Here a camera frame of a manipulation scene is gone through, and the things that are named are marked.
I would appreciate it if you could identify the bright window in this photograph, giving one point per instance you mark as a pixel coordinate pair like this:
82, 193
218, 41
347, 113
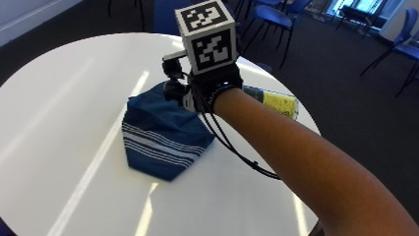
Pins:
355, 4

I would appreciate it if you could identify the blue chair with black legs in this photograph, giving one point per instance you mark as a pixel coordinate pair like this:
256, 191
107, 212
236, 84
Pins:
272, 16
403, 46
164, 16
293, 5

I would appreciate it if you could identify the small black palm camera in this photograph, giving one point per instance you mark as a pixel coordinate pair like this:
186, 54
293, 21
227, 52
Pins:
172, 70

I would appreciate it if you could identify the blue striped cloth bag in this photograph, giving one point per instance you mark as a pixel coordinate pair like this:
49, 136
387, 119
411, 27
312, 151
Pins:
160, 131

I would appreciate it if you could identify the white cube with black markers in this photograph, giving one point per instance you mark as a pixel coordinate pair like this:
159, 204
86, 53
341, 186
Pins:
208, 46

